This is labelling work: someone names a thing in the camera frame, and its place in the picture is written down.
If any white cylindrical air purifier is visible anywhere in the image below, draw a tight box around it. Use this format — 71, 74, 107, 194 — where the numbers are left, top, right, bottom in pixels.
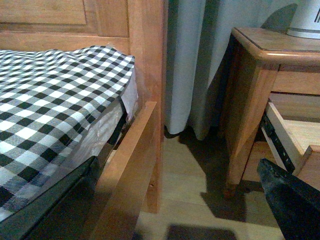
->
286, 0, 320, 40

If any wooden drawer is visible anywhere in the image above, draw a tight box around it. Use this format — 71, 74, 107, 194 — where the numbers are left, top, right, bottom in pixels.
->
260, 93, 320, 189

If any wooden nightstand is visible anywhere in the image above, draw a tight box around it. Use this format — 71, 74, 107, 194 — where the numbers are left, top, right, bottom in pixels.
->
220, 28, 320, 198

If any grey curtain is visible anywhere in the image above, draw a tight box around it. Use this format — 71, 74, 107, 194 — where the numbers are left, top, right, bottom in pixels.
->
165, 0, 298, 140

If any black white checkered sheet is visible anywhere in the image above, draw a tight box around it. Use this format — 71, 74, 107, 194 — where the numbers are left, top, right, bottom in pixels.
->
0, 45, 135, 220

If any wooden bed frame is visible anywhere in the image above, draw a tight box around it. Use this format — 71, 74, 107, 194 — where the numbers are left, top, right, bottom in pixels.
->
0, 0, 168, 240

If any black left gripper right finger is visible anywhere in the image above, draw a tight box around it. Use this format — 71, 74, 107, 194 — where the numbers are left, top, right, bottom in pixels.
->
257, 158, 320, 240

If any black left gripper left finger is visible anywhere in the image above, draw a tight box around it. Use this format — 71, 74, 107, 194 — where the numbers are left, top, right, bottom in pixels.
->
0, 156, 99, 240

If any plastic wrapped mattress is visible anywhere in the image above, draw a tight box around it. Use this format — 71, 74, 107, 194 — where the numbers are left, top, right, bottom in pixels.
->
14, 72, 140, 201

